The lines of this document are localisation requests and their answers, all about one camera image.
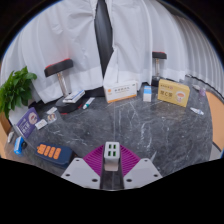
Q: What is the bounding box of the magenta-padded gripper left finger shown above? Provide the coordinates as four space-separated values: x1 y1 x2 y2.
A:
60 143 113 191

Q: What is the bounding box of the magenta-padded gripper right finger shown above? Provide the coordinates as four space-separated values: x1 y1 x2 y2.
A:
114 143 164 191

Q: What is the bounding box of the white charger with green ports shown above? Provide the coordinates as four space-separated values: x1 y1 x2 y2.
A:
103 141 120 173

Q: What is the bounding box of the flat printed sachet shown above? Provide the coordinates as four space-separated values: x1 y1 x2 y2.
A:
46 113 58 125

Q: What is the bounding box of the flat white sachet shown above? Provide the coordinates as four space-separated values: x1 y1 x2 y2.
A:
45 106 58 116
34 118 49 131

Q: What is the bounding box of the blue tissue pack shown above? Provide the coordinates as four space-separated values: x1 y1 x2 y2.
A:
13 135 28 156

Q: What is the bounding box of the small white tube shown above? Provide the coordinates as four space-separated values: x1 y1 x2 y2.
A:
82 96 96 111

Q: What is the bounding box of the purple cardboard box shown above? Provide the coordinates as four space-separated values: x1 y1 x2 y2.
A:
15 106 42 140

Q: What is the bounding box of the flat white blue box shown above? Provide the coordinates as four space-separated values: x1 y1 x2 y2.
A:
62 89 86 105

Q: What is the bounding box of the small white blue box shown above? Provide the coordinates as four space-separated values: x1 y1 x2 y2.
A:
142 85 153 103

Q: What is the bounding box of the small white packet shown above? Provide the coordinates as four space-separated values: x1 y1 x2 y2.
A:
7 130 16 144

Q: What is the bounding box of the small clear tube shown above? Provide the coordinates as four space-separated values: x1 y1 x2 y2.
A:
189 106 205 117

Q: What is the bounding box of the white and orange box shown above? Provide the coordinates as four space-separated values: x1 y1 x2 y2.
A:
103 79 139 104

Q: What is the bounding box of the yellow cardboard box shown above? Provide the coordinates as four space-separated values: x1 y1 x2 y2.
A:
157 78 191 108

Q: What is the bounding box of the orange wooden furniture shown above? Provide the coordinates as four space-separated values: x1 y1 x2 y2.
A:
204 90 224 161

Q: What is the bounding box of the green plant in white pot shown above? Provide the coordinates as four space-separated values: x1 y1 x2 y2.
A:
0 65 38 126

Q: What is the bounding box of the black bar stool red seat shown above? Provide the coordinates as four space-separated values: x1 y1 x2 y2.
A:
150 51 168 88
44 58 88 115

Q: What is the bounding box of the white pleated curtain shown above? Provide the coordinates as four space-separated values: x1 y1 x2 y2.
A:
174 14 224 102

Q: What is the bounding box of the narrow white curtain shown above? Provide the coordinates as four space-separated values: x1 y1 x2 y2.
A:
103 0 192 90

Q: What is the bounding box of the wide white curtain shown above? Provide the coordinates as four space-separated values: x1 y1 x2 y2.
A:
0 0 105 105

